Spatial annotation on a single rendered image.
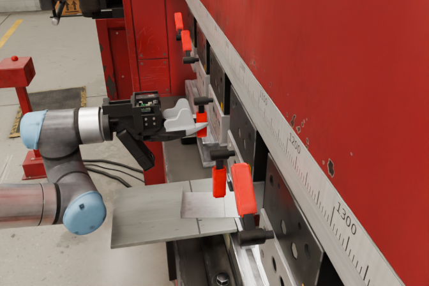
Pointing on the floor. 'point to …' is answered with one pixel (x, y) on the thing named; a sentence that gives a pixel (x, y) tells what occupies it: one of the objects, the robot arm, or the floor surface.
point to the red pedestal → (14, 77)
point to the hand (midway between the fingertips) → (201, 124)
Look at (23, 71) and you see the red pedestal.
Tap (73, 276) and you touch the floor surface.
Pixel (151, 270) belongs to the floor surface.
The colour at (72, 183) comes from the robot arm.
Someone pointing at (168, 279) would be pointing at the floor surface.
